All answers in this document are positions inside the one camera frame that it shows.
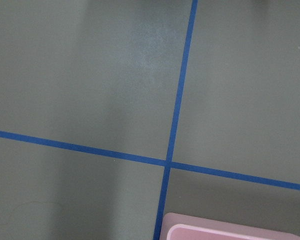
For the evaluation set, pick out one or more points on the pink plastic bin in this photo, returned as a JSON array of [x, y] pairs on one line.
[[183, 227]]

